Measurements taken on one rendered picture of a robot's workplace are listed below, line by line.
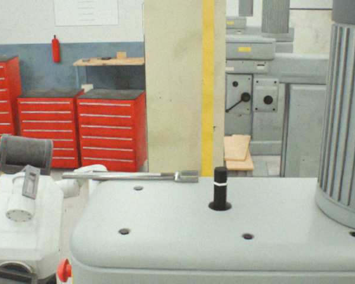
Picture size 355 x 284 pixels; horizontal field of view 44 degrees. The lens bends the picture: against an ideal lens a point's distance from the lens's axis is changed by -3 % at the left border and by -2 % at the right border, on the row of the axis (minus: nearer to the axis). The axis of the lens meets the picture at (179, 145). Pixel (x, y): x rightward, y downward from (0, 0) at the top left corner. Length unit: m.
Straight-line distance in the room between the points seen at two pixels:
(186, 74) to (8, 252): 1.49
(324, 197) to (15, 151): 0.92
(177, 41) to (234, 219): 1.78
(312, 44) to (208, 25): 6.78
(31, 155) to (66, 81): 8.92
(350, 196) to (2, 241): 0.86
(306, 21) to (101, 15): 4.21
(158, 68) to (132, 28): 7.39
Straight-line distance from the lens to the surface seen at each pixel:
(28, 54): 10.42
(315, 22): 9.03
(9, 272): 1.21
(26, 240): 1.20
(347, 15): 0.62
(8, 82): 5.84
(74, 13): 10.01
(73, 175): 0.82
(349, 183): 0.65
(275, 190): 0.76
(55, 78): 10.31
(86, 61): 9.31
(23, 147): 1.35
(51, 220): 1.24
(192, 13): 2.35
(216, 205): 0.69
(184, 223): 0.65
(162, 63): 2.38
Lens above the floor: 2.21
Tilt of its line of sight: 19 degrees down
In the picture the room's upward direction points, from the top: 1 degrees counter-clockwise
